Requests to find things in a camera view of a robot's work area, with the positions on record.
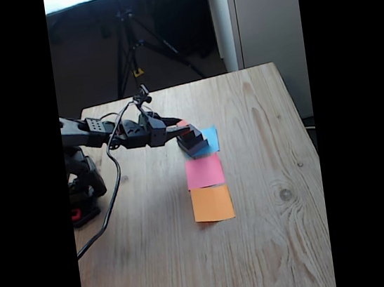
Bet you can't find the small black cube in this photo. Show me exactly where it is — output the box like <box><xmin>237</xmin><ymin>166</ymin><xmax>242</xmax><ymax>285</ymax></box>
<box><xmin>177</xmin><ymin>123</ymin><xmax>200</xmax><ymax>142</ymax></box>

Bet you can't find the orange paper sheet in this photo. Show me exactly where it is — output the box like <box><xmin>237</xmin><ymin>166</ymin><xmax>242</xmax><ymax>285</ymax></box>
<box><xmin>190</xmin><ymin>182</ymin><xmax>237</xmax><ymax>225</ymax></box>

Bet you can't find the large black block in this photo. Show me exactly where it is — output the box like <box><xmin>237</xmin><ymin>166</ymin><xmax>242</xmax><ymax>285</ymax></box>
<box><xmin>177</xmin><ymin>135</ymin><xmax>213</xmax><ymax>160</ymax></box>

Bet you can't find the pink paper sheet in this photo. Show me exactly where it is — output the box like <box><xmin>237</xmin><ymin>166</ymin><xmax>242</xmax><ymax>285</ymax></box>
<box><xmin>183</xmin><ymin>152</ymin><xmax>227</xmax><ymax>192</ymax></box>

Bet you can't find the blue paper sheet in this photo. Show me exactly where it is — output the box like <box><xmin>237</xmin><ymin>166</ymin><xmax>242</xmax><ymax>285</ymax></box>
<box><xmin>185</xmin><ymin>125</ymin><xmax>222</xmax><ymax>159</ymax></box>

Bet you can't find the medium black block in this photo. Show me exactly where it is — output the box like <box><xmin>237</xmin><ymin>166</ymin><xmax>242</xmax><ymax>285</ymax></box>
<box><xmin>175</xmin><ymin>124</ymin><xmax>204</xmax><ymax>150</ymax></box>

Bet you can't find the black camera cable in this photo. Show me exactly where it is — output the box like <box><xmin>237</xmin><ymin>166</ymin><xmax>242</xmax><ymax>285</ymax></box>
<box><xmin>58</xmin><ymin>99</ymin><xmax>159</xmax><ymax>260</ymax></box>

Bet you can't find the black tripod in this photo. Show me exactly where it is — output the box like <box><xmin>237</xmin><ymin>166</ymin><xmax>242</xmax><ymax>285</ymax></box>
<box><xmin>105</xmin><ymin>0</ymin><xmax>210</xmax><ymax>100</ymax></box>

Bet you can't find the bare circuit board camera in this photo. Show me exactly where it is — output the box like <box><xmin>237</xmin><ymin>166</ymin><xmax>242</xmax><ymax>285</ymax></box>
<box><xmin>131</xmin><ymin>83</ymin><xmax>154</xmax><ymax>107</ymax></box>

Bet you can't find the white cabinet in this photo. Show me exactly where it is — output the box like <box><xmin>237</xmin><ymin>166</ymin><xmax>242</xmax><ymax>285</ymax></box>
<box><xmin>204</xmin><ymin>0</ymin><xmax>315</xmax><ymax>130</ymax></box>

